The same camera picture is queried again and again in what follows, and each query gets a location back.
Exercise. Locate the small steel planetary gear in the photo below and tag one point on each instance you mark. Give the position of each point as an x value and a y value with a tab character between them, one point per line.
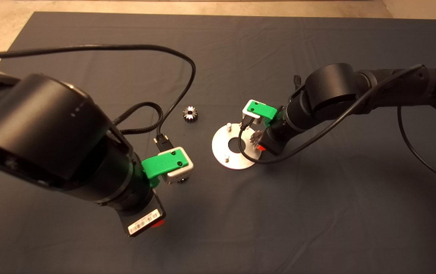
256	137
183	180
186	117

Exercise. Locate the dark grey table cloth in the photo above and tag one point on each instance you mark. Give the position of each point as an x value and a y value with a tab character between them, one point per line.
218	228

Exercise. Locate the green right camera mount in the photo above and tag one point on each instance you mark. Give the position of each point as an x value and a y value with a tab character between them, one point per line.
263	110

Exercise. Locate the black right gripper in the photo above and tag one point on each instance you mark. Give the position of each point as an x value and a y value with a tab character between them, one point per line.
275	141

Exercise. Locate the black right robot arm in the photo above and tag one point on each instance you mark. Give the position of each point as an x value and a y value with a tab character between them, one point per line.
332	91

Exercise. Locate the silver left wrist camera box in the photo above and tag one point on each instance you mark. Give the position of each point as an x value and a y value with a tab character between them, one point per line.
180	175

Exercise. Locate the green left camera mount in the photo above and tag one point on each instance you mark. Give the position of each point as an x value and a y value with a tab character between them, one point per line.
159	163

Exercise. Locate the round metal carrier plate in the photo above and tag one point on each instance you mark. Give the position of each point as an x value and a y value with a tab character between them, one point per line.
237	161

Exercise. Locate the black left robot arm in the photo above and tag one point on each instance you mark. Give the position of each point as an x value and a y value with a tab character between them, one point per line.
50	129

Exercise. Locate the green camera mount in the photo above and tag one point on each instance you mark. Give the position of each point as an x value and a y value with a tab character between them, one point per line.
159	163
263	110

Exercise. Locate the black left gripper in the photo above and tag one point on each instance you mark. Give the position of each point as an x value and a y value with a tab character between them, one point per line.
142	219

